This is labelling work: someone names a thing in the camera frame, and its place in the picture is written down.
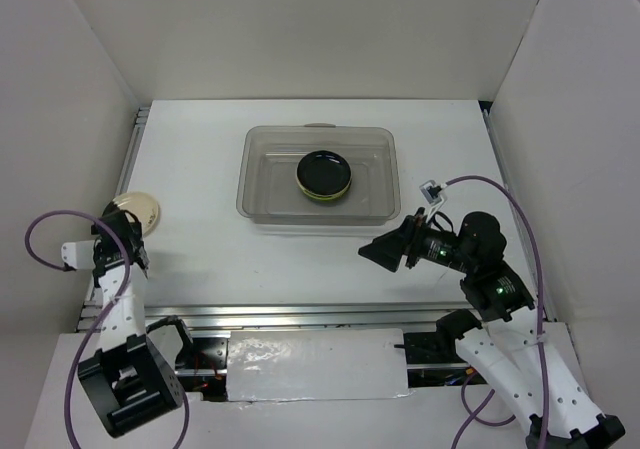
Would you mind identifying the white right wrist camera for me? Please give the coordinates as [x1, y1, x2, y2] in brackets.
[419, 180, 446, 206]

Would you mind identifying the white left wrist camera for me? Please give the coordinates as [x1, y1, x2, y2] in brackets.
[61, 240, 95, 272]

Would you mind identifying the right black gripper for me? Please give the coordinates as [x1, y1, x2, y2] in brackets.
[357, 205, 474, 272]

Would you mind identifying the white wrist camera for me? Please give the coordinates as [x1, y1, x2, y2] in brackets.
[61, 240, 95, 272]
[419, 180, 446, 206]

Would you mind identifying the clear plastic bin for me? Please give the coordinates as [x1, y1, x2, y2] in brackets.
[236, 125, 401, 226]

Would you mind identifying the purple cable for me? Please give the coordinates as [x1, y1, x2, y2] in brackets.
[439, 175, 551, 449]
[24, 210, 191, 449]

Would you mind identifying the green plate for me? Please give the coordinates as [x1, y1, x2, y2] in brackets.
[302, 189, 349, 204]

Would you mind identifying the white taped sheet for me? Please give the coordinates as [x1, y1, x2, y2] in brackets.
[226, 329, 410, 402]

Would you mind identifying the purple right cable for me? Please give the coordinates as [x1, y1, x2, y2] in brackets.
[439, 175, 551, 449]

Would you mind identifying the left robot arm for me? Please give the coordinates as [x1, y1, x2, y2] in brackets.
[77, 205, 198, 438]

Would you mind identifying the cream plate black patch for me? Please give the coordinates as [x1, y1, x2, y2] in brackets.
[112, 191, 160, 237]

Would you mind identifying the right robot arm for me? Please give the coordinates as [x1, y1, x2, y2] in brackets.
[358, 208, 626, 448]

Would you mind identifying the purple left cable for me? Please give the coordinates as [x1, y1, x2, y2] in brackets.
[24, 210, 191, 449]

